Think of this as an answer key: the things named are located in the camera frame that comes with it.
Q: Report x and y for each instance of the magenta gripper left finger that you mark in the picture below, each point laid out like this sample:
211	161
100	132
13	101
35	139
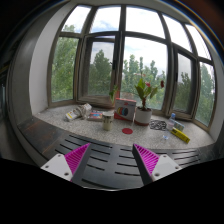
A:
69	166

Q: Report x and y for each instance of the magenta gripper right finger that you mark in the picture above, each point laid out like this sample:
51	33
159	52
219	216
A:
152	166

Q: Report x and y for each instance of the clear plastic water bottle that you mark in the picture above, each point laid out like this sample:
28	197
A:
169	126

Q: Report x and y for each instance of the black slatted cover panel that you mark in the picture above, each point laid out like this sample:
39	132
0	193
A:
113	166

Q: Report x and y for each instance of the patterned metal trivet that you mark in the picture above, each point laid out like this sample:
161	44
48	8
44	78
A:
157	125

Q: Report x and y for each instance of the yellow box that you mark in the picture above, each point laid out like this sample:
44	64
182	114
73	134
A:
180	135

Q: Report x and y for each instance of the red round coaster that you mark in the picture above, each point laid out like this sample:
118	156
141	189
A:
127	130

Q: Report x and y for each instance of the small green card box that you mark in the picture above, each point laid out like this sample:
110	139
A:
179	126

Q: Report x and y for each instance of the potted plant in white pot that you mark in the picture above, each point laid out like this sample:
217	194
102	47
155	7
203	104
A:
145	90

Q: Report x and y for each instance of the white plastic package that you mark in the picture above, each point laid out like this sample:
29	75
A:
82	111

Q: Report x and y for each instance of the colourful flat packet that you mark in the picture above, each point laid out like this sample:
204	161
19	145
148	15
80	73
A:
95	116

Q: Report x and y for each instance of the white ceramic cup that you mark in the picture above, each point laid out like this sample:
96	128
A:
108	120

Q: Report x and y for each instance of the red filament box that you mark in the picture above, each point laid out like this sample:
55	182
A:
124	109

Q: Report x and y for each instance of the brown window frame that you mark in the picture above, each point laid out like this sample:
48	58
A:
99	49

